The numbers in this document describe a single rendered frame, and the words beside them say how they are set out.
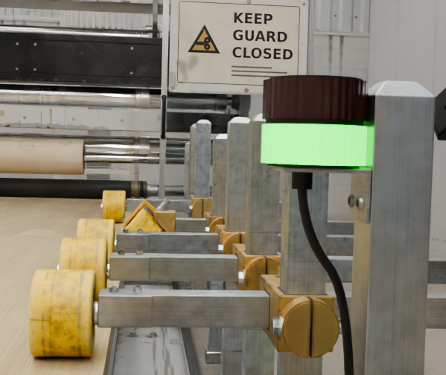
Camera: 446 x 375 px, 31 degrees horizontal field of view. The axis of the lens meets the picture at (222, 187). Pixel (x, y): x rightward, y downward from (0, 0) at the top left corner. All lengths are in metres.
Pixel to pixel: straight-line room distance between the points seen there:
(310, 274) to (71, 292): 0.21
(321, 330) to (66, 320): 0.22
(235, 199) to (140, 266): 0.26
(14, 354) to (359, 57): 8.79
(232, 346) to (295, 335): 0.55
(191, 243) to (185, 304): 0.50
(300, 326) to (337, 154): 0.28
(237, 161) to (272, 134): 0.75
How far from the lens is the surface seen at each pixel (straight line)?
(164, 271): 0.99
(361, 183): 0.46
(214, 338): 1.48
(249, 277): 0.93
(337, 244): 1.27
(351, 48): 9.43
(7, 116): 2.78
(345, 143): 0.44
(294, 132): 0.43
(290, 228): 0.70
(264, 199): 0.95
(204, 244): 1.24
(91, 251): 0.97
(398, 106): 0.46
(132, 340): 1.98
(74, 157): 2.76
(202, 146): 1.94
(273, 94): 0.44
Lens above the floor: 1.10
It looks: 3 degrees down
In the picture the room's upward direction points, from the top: 2 degrees clockwise
